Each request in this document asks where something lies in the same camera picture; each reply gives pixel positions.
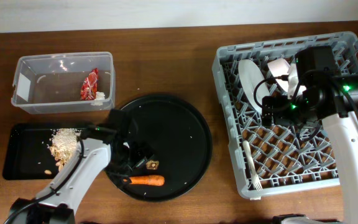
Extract clear plastic bin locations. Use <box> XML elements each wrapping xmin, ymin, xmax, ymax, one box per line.
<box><xmin>11</xmin><ymin>52</ymin><xmax>116</xmax><ymax>114</ymax></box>

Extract red snack wrapper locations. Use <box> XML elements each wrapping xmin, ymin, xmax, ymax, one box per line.
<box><xmin>80</xmin><ymin>68</ymin><xmax>99</xmax><ymax>101</ymax></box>

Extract grey dishwasher rack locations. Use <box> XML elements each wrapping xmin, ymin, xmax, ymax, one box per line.
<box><xmin>212</xmin><ymin>31</ymin><xmax>358</xmax><ymax>200</ymax></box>

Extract pink bowl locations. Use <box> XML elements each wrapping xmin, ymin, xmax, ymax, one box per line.
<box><xmin>267</xmin><ymin>58</ymin><xmax>290</xmax><ymax>91</ymax></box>

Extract round black tray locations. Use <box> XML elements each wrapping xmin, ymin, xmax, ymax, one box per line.
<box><xmin>113</xmin><ymin>95</ymin><xmax>213</xmax><ymax>202</ymax></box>

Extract brown food chunk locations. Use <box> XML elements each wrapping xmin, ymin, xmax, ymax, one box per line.
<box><xmin>145</xmin><ymin>160</ymin><xmax>159</xmax><ymax>170</ymax></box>

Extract black rectangular tray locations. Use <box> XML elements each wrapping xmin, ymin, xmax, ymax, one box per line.
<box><xmin>2</xmin><ymin>121</ymin><xmax>91</xmax><ymax>180</ymax></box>

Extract white plastic fork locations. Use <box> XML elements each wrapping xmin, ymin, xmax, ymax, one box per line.
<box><xmin>242</xmin><ymin>140</ymin><xmax>263</xmax><ymax>191</ymax></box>

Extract orange carrot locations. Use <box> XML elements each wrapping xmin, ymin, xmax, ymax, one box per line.
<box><xmin>122</xmin><ymin>175</ymin><xmax>165</xmax><ymax>187</ymax></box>

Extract grey plate with rice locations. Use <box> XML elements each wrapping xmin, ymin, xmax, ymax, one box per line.
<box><xmin>238</xmin><ymin>59</ymin><xmax>265</xmax><ymax>114</ymax></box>

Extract pile of rice and shells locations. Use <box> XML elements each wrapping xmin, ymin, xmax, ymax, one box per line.
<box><xmin>47</xmin><ymin>128</ymin><xmax>81</xmax><ymax>172</ymax></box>

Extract white tissue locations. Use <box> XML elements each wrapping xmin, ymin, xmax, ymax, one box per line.
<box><xmin>95</xmin><ymin>91</ymin><xmax>105</xmax><ymax>101</ymax></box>

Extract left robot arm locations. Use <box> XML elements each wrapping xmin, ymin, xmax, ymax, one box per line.
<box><xmin>6</xmin><ymin>110</ymin><xmax>165</xmax><ymax>223</ymax></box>

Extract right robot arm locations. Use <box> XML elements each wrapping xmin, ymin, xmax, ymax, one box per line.
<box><xmin>258</xmin><ymin>46</ymin><xmax>358</xmax><ymax>223</ymax></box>

